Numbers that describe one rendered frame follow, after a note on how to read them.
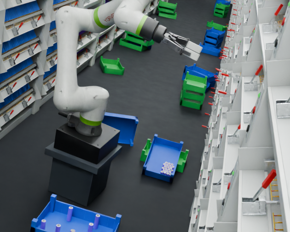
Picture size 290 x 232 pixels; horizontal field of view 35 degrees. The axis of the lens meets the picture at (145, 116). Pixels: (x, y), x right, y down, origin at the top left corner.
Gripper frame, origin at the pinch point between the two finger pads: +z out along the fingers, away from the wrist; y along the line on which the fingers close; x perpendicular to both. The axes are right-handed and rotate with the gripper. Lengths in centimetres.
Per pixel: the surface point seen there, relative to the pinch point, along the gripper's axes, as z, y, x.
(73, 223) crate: -14, 48, -74
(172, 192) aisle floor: 26, -50, -98
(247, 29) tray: 16.8, -30.0, 13.7
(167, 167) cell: 17, -64, -92
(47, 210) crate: -26, 48, -73
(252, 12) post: 15.1, -30.2, 21.8
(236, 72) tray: 22.2, -30.0, -7.7
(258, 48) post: 16.7, 39.8, 20.5
